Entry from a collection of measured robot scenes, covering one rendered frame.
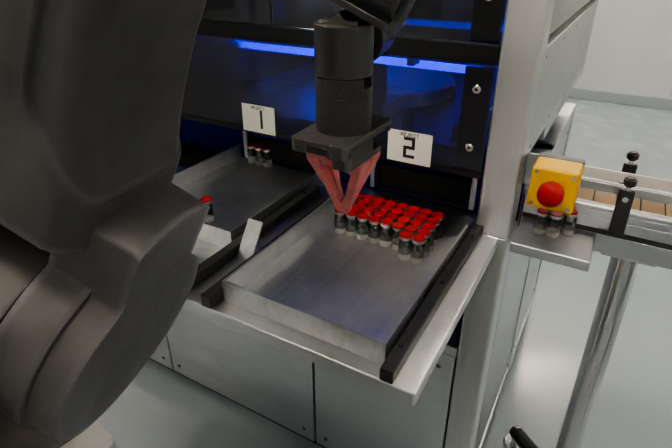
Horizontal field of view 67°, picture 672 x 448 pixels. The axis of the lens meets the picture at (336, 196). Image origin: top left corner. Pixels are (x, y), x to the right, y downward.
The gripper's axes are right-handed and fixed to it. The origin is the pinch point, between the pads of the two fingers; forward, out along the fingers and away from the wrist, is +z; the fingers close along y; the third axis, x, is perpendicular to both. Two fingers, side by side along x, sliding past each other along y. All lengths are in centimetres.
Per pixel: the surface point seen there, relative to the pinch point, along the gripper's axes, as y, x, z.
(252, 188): 31, 40, 22
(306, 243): 18.5, 17.8, 21.3
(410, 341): 3.1, -8.1, 18.9
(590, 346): 52, -30, 50
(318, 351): -2.5, 2.2, 20.9
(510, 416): 80, -16, 110
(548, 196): 33.9, -17.6, 9.7
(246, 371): 35, 52, 85
